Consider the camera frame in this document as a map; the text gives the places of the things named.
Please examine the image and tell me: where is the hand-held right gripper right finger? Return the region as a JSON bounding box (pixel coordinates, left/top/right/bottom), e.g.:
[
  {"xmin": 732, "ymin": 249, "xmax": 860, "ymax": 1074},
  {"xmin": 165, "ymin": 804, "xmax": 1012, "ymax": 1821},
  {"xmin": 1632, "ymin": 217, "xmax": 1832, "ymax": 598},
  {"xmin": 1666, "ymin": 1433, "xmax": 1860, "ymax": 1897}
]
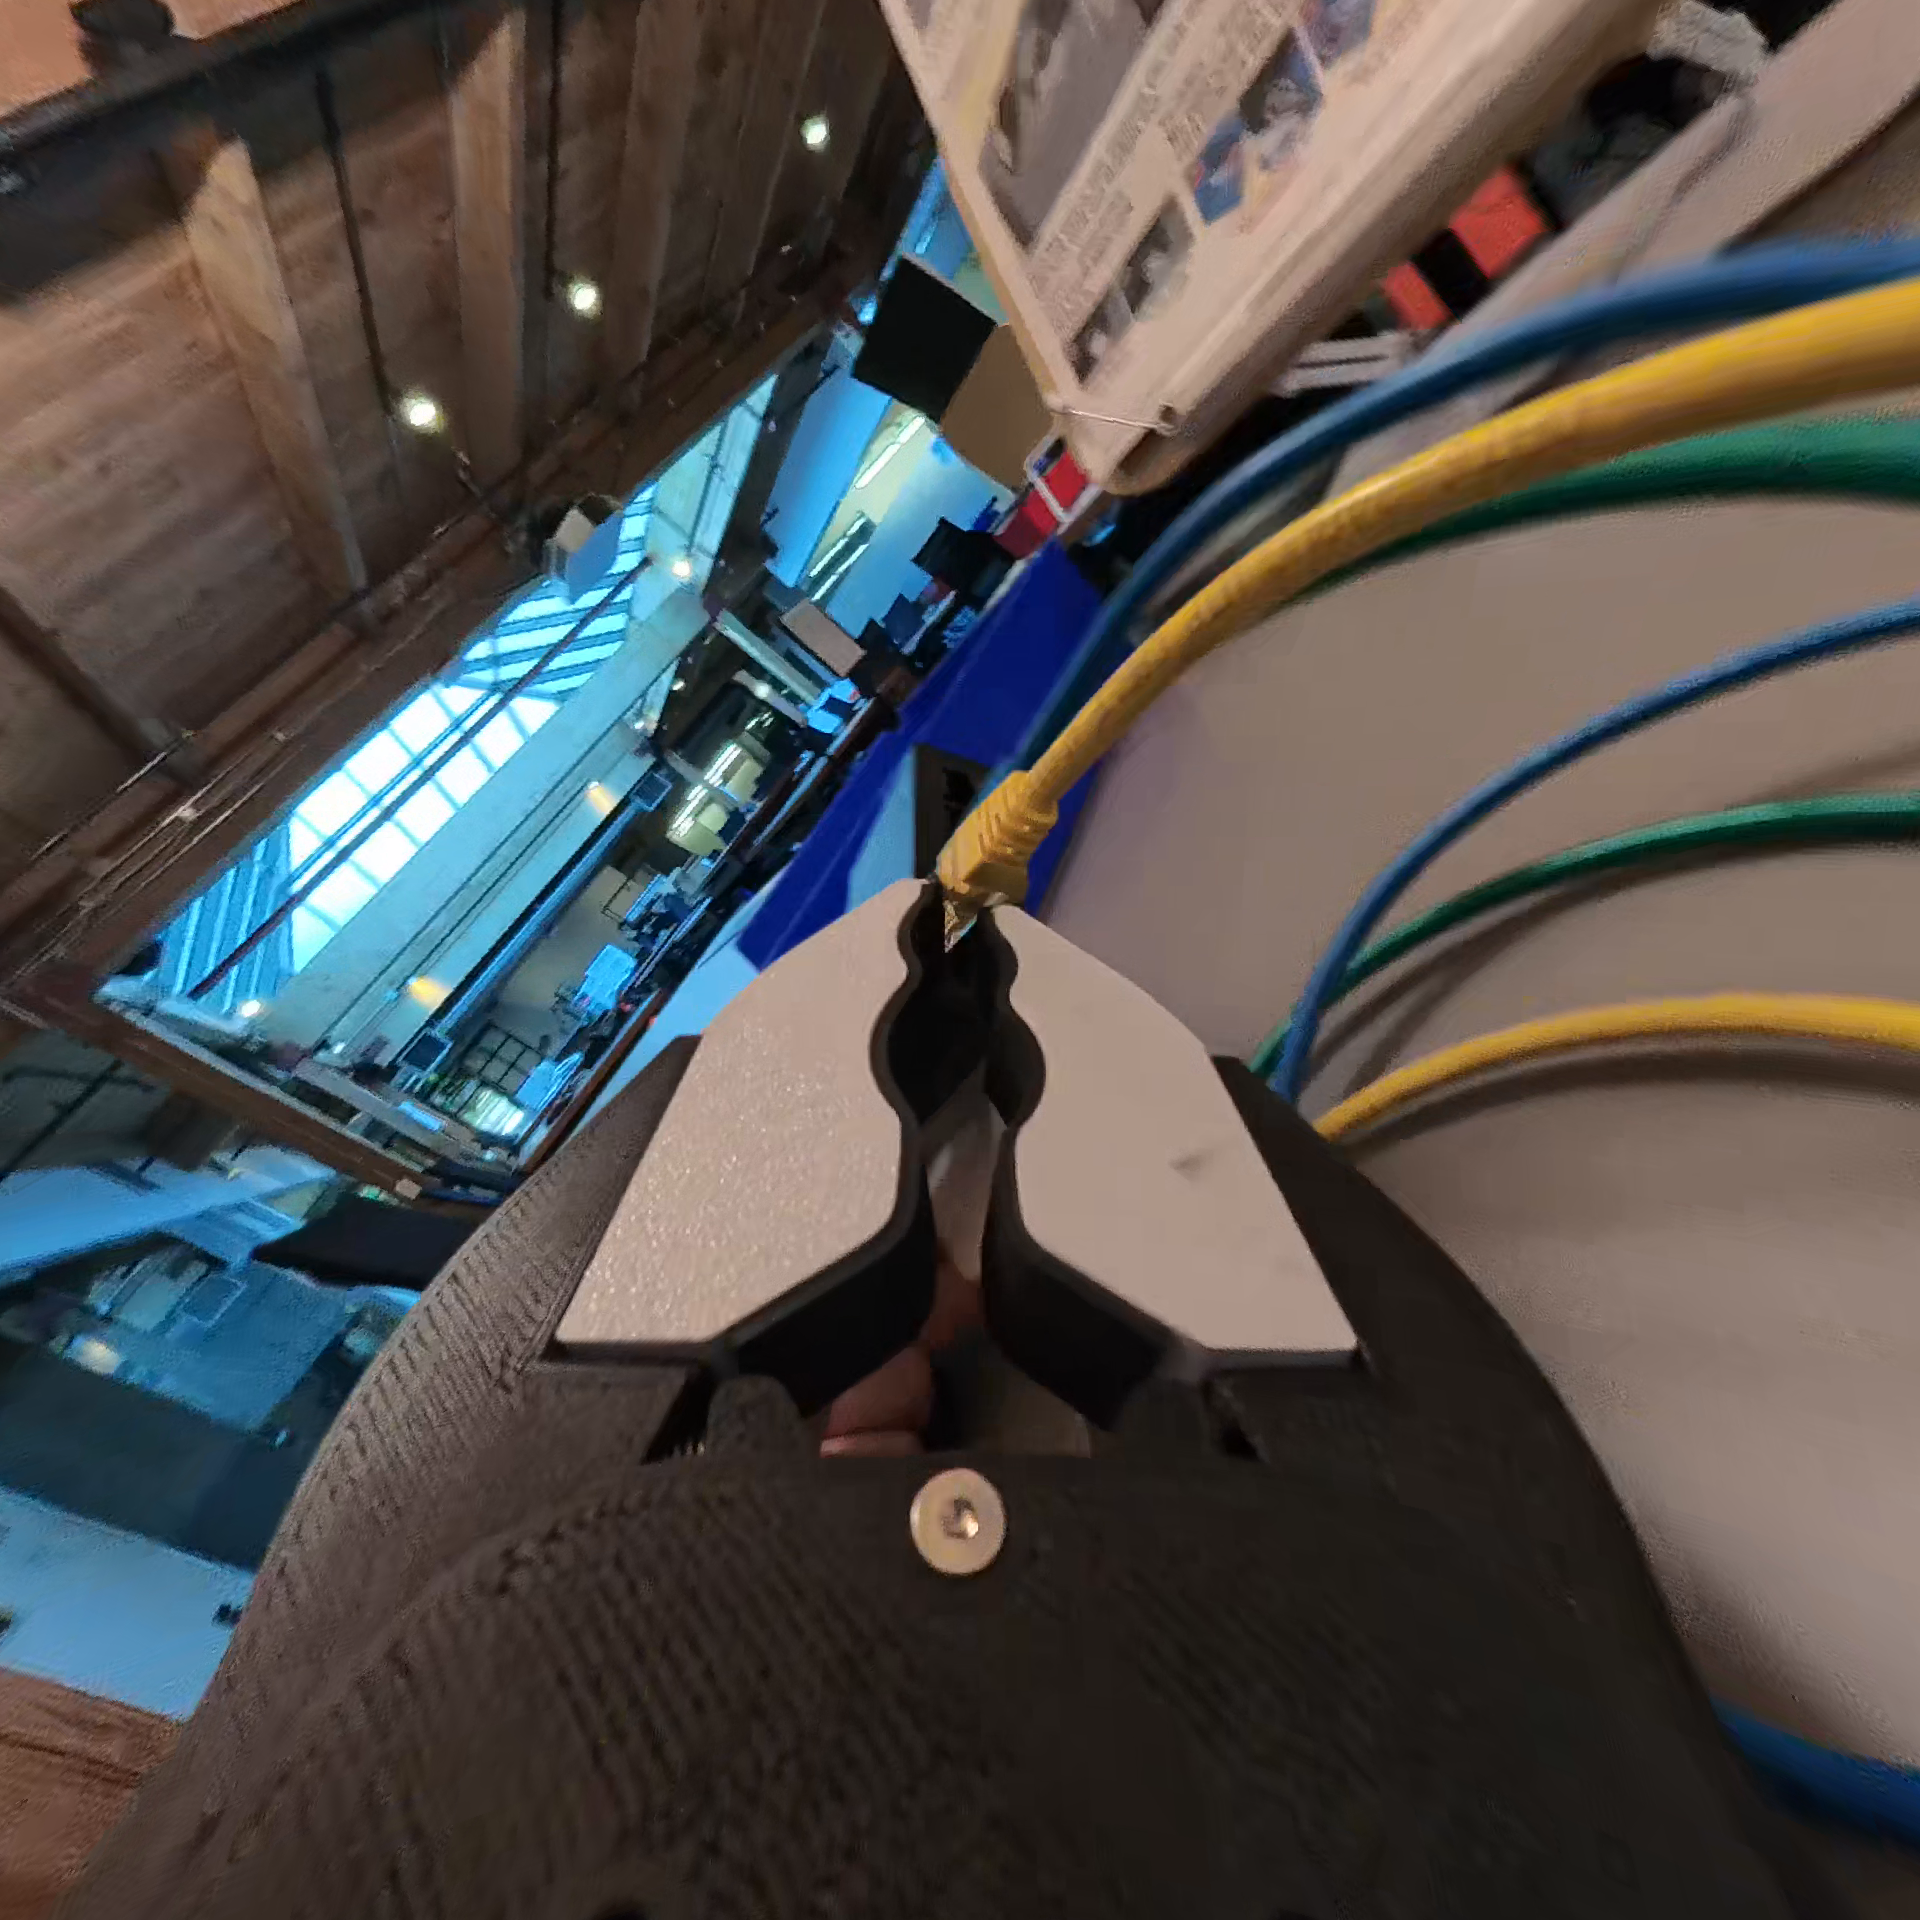
[{"xmin": 982, "ymin": 903, "xmax": 1364, "ymax": 1427}]

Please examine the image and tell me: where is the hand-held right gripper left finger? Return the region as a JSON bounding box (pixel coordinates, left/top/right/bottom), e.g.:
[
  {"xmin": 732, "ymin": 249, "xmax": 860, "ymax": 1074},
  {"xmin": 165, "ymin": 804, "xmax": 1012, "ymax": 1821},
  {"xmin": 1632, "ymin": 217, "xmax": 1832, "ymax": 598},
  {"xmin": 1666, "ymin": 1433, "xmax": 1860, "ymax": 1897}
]
[{"xmin": 550, "ymin": 878, "xmax": 940, "ymax": 1412}]

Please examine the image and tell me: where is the blue ethernet cable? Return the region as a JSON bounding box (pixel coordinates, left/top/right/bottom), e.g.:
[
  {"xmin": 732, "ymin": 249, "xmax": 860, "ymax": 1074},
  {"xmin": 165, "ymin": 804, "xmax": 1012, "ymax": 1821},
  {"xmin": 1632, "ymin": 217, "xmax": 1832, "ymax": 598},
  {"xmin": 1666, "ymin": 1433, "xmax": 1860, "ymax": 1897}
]
[{"xmin": 1020, "ymin": 237, "xmax": 1920, "ymax": 1849}]

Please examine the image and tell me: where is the green ethernet cable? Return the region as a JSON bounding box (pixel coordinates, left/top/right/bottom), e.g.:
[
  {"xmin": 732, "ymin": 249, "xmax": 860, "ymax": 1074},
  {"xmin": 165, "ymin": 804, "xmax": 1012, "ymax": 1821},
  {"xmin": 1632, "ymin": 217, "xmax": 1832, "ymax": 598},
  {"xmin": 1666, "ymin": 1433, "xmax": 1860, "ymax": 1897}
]
[{"xmin": 1248, "ymin": 415, "xmax": 1920, "ymax": 1078}]

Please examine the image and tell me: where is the yellow ethernet cable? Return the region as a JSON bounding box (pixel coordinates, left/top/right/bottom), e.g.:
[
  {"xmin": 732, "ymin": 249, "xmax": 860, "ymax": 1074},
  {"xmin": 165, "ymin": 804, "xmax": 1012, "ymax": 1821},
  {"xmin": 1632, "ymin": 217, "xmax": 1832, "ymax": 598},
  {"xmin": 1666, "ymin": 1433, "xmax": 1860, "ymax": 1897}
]
[{"xmin": 933, "ymin": 276, "xmax": 1920, "ymax": 1145}]

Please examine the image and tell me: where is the person's left hand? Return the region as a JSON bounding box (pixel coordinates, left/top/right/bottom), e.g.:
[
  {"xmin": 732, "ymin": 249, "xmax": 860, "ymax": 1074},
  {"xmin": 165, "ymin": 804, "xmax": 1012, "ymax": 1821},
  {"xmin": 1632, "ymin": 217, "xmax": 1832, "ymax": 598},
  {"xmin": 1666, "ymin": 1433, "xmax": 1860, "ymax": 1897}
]
[{"xmin": 815, "ymin": 1260, "xmax": 992, "ymax": 1461}]

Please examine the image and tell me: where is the large glazed window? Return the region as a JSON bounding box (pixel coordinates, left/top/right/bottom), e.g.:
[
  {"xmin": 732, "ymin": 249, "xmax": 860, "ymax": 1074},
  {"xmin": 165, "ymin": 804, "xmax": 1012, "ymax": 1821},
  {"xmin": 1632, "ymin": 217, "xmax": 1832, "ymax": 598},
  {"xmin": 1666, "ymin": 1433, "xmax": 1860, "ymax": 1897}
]
[{"xmin": 89, "ymin": 495, "xmax": 840, "ymax": 1203}]

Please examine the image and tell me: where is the blue plastic bin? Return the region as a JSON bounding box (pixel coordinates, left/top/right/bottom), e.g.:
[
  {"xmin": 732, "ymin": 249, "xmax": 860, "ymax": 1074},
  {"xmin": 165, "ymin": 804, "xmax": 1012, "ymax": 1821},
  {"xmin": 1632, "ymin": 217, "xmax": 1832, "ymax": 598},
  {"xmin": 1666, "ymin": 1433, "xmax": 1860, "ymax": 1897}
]
[{"xmin": 742, "ymin": 540, "xmax": 1112, "ymax": 975}]

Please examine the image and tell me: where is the row of ceiling spotlights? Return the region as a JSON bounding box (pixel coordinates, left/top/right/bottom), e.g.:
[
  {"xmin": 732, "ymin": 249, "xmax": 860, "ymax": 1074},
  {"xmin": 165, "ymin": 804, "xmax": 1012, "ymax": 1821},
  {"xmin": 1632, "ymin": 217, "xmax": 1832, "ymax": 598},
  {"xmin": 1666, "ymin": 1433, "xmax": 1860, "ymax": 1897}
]
[{"xmin": 398, "ymin": 111, "xmax": 833, "ymax": 437}]

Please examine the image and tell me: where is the black screen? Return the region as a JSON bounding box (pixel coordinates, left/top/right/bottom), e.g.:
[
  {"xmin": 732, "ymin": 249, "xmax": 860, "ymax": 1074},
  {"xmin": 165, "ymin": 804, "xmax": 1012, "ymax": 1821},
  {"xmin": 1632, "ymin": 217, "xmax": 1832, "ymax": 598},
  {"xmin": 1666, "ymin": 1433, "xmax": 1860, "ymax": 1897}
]
[{"xmin": 852, "ymin": 255, "xmax": 1002, "ymax": 425}]

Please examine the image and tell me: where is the cardboard box with printed sheet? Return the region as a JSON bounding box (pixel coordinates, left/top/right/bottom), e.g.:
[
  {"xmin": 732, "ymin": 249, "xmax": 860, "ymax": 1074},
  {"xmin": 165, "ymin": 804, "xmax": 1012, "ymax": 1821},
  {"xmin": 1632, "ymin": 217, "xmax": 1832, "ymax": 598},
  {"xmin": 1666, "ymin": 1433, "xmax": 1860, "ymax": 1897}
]
[{"xmin": 877, "ymin": 0, "xmax": 1666, "ymax": 495}]

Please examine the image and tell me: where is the white wall-mounted device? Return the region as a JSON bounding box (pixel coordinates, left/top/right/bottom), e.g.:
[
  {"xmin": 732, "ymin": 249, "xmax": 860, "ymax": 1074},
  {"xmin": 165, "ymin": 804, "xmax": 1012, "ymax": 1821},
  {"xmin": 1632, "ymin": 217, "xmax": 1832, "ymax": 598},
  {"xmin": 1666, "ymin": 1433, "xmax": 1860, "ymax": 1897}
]
[{"xmin": 538, "ymin": 495, "xmax": 629, "ymax": 589}]

